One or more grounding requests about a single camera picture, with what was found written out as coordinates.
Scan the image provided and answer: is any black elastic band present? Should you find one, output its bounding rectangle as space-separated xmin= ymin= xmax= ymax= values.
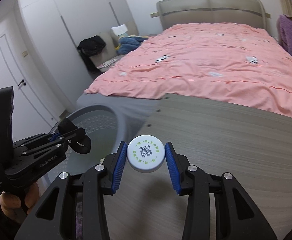
xmin=57 ymin=118 xmax=91 ymax=154

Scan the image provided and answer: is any white round QR lid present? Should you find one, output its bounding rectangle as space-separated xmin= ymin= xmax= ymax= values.
xmin=127 ymin=135 xmax=165 ymax=173

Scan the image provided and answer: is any person's left hand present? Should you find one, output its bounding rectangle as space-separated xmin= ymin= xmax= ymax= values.
xmin=0 ymin=182 xmax=40 ymax=224

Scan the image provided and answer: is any grey perforated laundry basket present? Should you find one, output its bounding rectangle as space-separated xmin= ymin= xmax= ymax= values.
xmin=41 ymin=105 xmax=152 ymax=196

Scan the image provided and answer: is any magazine on chair seat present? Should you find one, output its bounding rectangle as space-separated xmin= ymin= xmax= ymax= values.
xmin=97 ymin=57 xmax=119 ymax=69

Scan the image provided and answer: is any black clothing on chair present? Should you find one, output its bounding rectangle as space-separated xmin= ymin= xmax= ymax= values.
xmin=77 ymin=35 xmax=106 ymax=72

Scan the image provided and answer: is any beige chair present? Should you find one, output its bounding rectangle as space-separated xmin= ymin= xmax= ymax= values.
xmin=88 ymin=21 xmax=140 ymax=71

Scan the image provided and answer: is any blue blanket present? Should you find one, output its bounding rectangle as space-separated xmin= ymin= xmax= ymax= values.
xmin=116 ymin=36 xmax=149 ymax=55

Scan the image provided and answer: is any white wardrobe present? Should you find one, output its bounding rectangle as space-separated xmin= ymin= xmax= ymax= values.
xmin=17 ymin=0 xmax=133 ymax=111

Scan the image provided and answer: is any white tissue pack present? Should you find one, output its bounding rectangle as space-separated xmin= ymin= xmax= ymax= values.
xmin=111 ymin=24 xmax=128 ymax=36

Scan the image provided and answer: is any pink duvet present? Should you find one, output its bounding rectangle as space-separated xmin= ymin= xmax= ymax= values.
xmin=86 ymin=23 xmax=292 ymax=118

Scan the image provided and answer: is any grey bed with headboard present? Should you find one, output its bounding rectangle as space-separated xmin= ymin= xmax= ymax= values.
xmin=75 ymin=0 xmax=292 ymax=123

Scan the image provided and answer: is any purple fuzzy garment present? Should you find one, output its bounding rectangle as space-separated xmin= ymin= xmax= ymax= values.
xmin=277 ymin=15 xmax=292 ymax=56

